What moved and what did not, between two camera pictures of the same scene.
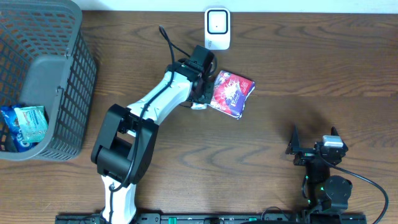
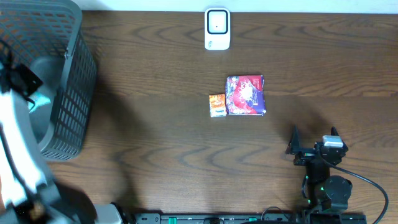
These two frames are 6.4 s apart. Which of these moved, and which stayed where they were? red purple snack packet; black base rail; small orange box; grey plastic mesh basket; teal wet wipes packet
Moved: teal wet wipes packet; small orange box; red purple snack packet
Stayed: black base rail; grey plastic mesh basket
